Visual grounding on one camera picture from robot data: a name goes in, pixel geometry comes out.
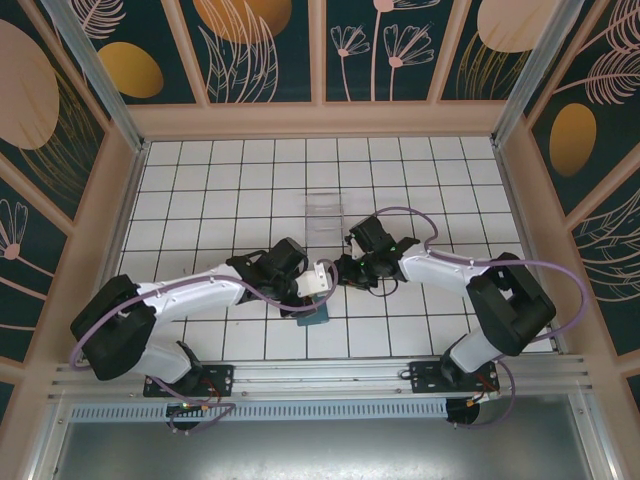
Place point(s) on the grey metal sheet panel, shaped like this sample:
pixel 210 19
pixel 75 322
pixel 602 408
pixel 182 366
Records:
pixel 320 450

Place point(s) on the aluminium mounting rail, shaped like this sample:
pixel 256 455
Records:
pixel 320 372

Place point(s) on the blue card holder wallet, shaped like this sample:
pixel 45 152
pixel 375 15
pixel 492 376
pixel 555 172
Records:
pixel 315 320

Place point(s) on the clear acrylic card stand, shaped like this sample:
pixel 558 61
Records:
pixel 325 220

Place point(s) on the aluminium corner post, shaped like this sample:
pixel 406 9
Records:
pixel 115 100
pixel 521 102

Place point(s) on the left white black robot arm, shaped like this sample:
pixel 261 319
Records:
pixel 200 290

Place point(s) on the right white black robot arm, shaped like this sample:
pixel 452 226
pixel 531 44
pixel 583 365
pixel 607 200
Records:
pixel 440 270

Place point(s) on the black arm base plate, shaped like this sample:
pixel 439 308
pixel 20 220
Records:
pixel 222 375
pixel 422 372

